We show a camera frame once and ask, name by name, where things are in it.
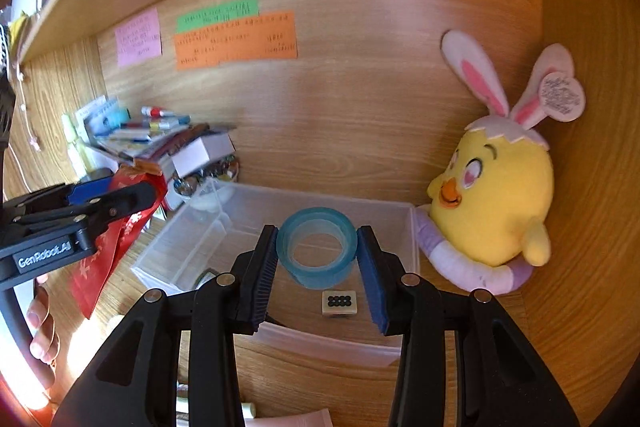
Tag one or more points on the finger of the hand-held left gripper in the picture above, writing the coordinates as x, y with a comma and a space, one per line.
90, 191
127, 202

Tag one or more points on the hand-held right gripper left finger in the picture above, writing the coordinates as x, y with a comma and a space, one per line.
265, 277

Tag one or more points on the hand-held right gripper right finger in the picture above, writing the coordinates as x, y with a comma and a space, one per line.
372, 287

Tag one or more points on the clear plastic storage bin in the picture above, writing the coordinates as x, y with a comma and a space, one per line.
190, 247

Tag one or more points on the blue tape roll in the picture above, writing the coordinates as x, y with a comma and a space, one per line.
320, 219

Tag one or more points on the person's left hand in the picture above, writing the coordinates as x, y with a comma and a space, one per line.
40, 327

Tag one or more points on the white die with black dots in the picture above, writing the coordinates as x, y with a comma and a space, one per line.
339, 303

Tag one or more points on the pale green bottle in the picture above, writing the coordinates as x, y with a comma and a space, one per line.
72, 142

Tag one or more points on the red printed packet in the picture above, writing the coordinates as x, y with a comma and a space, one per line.
100, 272

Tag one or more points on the stack of booklets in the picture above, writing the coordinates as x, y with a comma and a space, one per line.
125, 142

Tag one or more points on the white round dispenser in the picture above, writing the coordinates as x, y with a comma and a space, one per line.
207, 202

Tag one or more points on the yellow and blue marker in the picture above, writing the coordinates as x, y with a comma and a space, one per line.
160, 125

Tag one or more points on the white cardboard box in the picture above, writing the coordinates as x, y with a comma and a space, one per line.
200, 154

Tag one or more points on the red and white marker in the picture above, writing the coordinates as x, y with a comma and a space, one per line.
156, 111

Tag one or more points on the cream cylinder stick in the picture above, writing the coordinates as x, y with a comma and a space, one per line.
248, 410

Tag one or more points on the yellow chick plush toy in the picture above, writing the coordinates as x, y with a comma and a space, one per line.
495, 197

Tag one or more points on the pink sticky note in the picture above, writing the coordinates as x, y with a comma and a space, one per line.
139, 38

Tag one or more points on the orange sticky note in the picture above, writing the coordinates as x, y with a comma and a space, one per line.
235, 44

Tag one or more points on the green sticky note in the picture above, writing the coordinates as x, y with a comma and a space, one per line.
215, 14

